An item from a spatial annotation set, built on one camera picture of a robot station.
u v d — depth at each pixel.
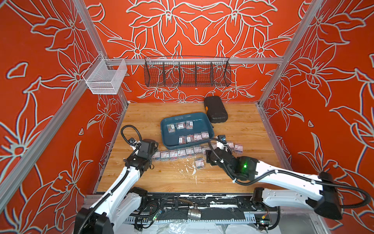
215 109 1.10
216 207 0.73
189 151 0.90
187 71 0.97
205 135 0.97
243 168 0.51
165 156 0.88
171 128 1.01
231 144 0.93
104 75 0.93
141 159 0.59
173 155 0.88
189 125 1.03
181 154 0.89
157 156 0.88
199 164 0.85
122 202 0.56
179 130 1.04
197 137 0.95
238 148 0.90
